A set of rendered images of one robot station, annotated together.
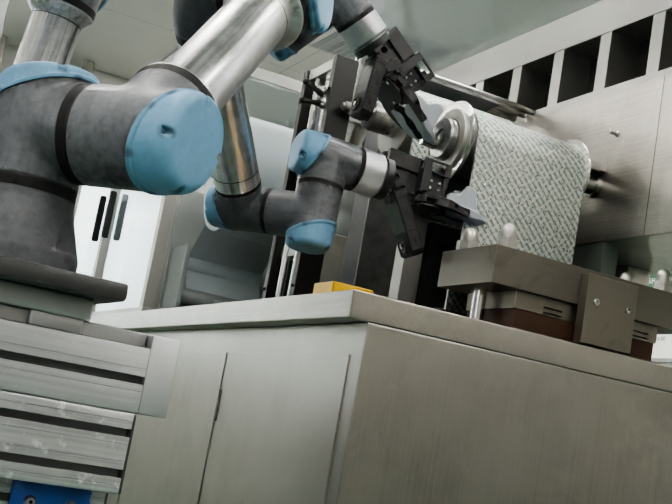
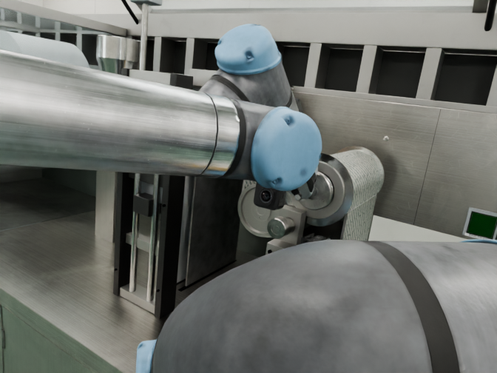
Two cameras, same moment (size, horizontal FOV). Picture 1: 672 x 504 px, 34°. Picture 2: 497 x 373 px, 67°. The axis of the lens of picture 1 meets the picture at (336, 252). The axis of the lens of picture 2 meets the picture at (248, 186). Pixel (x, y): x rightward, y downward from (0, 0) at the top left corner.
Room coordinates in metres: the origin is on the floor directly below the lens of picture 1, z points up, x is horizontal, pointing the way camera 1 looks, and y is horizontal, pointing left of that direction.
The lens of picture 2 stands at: (1.40, 0.37, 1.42)
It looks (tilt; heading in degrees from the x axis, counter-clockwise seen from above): 14 degrees down; 325
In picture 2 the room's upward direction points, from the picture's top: 7 degrees clockwise
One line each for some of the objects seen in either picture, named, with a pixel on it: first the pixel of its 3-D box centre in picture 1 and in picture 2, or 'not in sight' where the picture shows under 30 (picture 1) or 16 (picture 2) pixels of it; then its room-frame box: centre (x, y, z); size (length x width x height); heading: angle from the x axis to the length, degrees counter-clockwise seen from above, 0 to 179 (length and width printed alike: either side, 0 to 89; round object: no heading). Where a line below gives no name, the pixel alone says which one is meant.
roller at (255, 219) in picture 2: not in sight; (286, 200); (2.08, -0.23, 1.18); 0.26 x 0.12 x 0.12; 115
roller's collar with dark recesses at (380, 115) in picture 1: (381, 117); not in sight; (2.14, -0.04, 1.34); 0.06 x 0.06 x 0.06; 25
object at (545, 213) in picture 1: (521, 224); (354, 240); (1.92, -0.31, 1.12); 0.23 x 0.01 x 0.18; 115
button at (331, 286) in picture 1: (342, 294); not in sight; (1.68, -0.02, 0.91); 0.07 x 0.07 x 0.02; 25
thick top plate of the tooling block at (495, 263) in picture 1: (566, 292); not in sight; (1.83, -0.39, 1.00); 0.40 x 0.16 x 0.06; 115
